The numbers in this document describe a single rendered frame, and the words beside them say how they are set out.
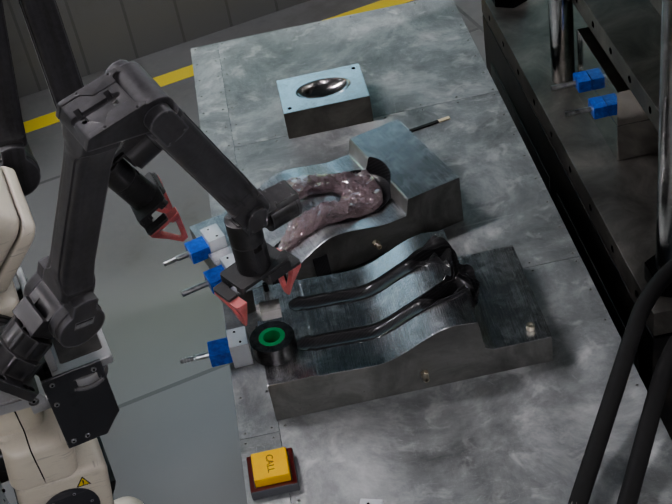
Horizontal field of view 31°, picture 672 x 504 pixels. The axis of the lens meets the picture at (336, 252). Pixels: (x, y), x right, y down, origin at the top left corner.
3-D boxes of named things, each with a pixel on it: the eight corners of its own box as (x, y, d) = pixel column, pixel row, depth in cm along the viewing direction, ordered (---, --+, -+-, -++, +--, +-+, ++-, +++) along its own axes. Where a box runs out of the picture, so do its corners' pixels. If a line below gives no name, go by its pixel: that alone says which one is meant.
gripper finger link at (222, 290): (278, 316, 207) (268, 276, 201) (246, 340, 204) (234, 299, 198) (254, 299, 212) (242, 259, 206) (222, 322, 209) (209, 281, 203)
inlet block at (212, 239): (170, 281, 245) (164, 260, 241) (162, 267, 248) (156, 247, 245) (230, 256, 248) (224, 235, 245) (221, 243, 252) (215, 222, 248)
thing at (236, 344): (184, 381, 226) (178, 360, 223) (182, 362, 230) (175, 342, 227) (253, 364, 227) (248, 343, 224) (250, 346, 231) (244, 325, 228)
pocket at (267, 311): (261, 337, 225) (257, 322, 222) (258, 318, 229) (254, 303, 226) (285, 331, 225) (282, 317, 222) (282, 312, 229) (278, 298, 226)
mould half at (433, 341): (276, 421, 215) (262, 367, 207) (261, 323, 235) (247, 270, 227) (553, 360, 217) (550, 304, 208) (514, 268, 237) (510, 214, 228)
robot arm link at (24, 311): (5, 318, 178) (24, 344, 176) (46, 267, 176) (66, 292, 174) (47, 324, 186) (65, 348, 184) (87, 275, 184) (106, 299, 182)
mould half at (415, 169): (241, 317, 238) (230, 274, 231) (194, 247, 257) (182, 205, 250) (463, 220, 250) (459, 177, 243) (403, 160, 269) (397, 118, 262)
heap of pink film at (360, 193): (283, 261, 239) (276, 231, 234) (248, 215, 252) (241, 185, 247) (399, 212, 246) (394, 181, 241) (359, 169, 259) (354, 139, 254)
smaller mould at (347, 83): (289, 139, 282) (283, 114, 278) (281, 105, 294) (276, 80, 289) (373, 121, 283) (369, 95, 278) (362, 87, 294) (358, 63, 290)
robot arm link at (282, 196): (216, 180, 192) (248, 215, 188) (275, 146, 196) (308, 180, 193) (219, 224, 202) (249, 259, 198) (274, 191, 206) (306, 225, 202)
